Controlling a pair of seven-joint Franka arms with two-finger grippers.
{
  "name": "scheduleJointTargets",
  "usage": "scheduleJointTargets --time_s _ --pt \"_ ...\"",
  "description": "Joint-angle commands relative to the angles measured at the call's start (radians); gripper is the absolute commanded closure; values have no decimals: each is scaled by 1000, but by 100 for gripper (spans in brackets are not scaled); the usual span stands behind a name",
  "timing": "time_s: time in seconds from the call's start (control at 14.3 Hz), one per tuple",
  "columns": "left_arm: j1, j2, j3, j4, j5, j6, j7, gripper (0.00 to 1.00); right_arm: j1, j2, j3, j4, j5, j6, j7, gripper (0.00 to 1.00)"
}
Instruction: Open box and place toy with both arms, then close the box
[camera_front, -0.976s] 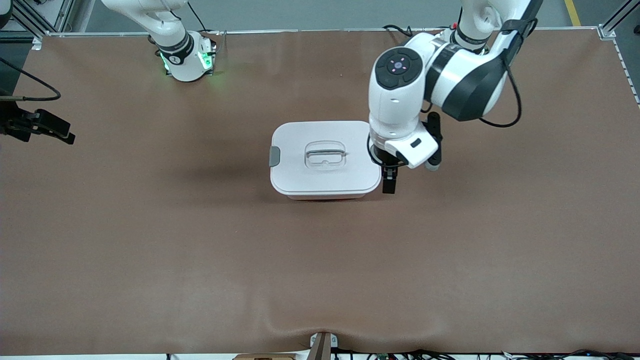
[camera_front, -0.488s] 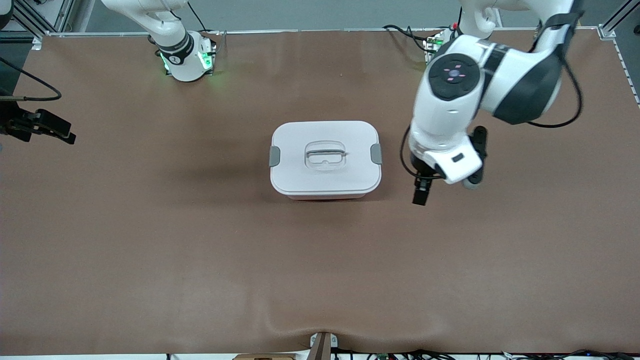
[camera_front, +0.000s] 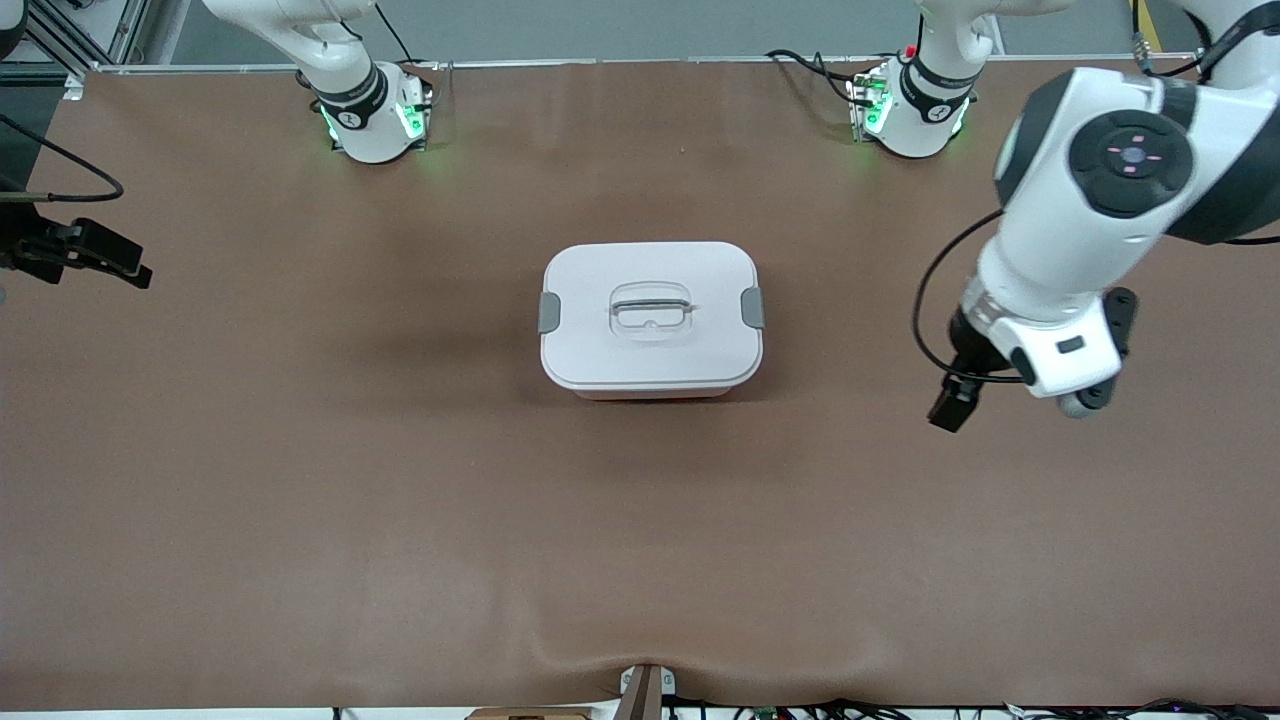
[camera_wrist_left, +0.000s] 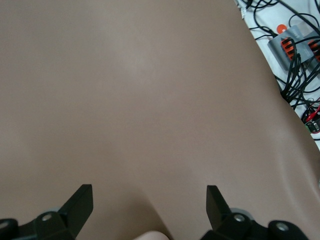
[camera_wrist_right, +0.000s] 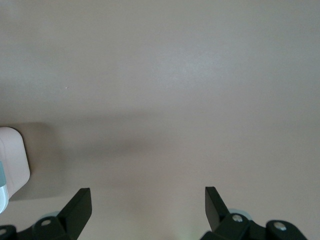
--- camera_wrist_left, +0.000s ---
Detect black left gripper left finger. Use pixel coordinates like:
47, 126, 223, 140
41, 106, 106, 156
0, 183, 94, 240

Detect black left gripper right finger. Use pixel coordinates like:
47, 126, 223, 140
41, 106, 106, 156
199, 184, 309, 240

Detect pink plastic storage box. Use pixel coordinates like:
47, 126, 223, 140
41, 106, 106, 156
131, 229, 169, 240

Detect green connector circuit board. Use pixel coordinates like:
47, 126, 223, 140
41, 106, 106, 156
302, 119, 320, 135

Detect red alligator clip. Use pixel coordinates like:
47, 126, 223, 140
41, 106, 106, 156
307, 105, 320, 120

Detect grey USB hub orange ports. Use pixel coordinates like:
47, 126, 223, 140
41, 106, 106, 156
267, 21, 320, 73

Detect black cable tangle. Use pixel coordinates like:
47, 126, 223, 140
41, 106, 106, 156
239, 0, 320, 121

